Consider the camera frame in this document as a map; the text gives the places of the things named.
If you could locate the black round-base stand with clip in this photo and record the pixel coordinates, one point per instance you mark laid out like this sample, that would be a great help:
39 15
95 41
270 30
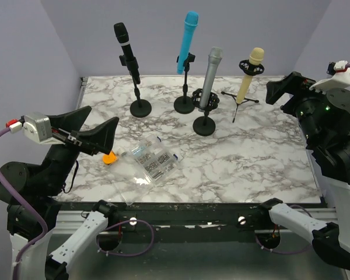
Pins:
184 104

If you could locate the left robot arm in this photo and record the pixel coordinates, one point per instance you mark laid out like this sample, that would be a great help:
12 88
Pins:
29 190

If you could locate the silver microphone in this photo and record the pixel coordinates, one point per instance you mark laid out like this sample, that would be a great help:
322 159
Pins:
214 59

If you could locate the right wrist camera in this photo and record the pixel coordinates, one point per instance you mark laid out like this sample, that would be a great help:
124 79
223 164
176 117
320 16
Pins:
339 77

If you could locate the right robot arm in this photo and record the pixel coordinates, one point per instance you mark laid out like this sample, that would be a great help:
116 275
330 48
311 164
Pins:
322 109

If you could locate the clear plastic screw box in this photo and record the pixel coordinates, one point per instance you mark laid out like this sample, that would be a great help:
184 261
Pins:
147 165

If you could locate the black tripod shock-mount stand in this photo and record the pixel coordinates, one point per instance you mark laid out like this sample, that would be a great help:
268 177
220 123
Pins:
234 97

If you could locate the cream microphone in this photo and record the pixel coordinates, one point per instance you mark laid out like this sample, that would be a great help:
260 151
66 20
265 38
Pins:
251 67

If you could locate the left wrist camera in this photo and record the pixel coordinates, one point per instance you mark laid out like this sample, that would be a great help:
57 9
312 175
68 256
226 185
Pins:
35 126

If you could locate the blue microphone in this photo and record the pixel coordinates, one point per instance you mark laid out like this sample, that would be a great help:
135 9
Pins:
190 25

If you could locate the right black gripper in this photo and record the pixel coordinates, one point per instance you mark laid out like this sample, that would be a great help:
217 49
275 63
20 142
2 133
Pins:
294 83

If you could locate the orange plastic piece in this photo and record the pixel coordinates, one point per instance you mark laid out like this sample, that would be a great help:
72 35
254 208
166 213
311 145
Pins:
110 158

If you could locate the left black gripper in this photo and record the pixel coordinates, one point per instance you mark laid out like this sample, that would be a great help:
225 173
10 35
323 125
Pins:
101 136

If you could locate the black shock-mount mic stand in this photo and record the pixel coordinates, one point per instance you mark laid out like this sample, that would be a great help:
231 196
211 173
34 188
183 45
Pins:
204 125

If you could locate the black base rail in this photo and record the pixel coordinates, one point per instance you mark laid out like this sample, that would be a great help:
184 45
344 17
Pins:
185 222

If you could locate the black round-base mic stand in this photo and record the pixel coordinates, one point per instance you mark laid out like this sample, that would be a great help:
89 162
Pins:
140 108

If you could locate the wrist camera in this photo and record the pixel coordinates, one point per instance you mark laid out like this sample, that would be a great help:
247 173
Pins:
339 77
35 126

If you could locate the black microphone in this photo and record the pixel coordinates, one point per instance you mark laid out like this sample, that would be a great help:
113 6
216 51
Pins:
126 49

